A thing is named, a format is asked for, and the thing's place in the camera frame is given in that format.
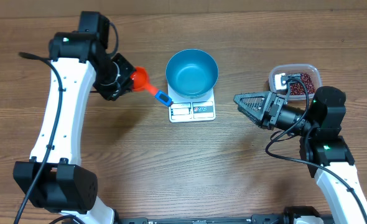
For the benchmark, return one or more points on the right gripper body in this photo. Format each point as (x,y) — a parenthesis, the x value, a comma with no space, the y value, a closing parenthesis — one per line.
(275,112)

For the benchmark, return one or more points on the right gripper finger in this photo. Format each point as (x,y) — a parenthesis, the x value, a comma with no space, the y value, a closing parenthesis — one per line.
(252,100)
(255,114)

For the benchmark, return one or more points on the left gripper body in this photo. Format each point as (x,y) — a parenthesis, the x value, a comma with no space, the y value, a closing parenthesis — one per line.
(116,79)

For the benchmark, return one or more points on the orange measuring scoop blue handle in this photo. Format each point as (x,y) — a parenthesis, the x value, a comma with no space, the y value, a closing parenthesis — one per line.
(141,82)

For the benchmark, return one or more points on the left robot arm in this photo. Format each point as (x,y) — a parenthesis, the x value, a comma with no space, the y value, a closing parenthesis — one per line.
(53,178)

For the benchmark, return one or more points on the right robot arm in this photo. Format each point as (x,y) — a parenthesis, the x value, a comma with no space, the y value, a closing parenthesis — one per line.
(322,149)

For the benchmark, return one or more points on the white digital kitchen scale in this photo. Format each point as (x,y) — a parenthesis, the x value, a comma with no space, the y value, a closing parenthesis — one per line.
(186,110)

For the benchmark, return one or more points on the blue metal bowl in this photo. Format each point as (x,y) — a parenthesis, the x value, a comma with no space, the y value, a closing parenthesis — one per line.
(192,73)

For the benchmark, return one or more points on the red beans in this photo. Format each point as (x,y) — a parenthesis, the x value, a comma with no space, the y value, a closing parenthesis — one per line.
(297,88)

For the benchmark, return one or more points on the clear plastic container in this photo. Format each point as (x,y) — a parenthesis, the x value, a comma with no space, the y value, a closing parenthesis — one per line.
(295,68)

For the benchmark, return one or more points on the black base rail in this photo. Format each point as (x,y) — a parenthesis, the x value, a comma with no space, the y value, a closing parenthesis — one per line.
(254,219)

